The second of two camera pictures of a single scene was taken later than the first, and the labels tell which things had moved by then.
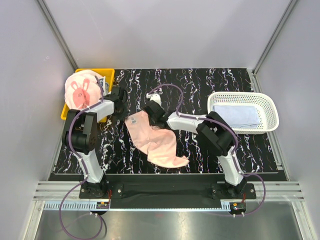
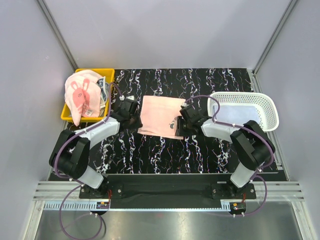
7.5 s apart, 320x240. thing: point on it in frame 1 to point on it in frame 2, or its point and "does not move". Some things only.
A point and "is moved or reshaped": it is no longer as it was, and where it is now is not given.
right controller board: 238,206 does not move
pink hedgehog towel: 159,144 is moved or reshaped
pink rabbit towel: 82,89 does not move
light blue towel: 239,116 does not move
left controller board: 103,205 does not move
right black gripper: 152,123 to 179,132
